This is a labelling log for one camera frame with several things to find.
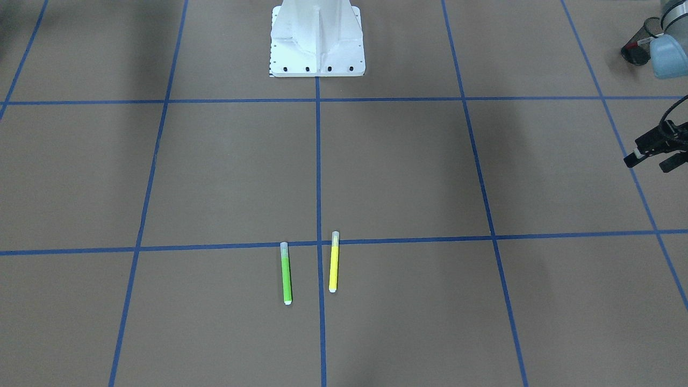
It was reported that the brown paper table mat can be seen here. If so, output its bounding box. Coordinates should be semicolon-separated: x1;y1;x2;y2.
2;1;686;386

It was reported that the black mesh pen cup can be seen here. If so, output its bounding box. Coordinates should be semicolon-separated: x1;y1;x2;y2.
620;17;664;66

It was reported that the green highlighter pen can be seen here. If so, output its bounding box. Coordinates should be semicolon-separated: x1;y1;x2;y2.
279;241;293;306

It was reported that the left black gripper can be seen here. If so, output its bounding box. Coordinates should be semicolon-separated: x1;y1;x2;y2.
623;120;687;173

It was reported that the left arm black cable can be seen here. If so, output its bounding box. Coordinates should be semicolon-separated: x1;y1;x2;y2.
656;96;688;143

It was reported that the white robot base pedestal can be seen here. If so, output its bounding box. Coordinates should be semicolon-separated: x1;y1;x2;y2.
269;1;366;77

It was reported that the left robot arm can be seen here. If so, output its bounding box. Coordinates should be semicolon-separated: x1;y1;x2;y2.
620;1;687;173

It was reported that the yellow highlighter pen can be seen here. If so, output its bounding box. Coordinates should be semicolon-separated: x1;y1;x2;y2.
328;231;340;293

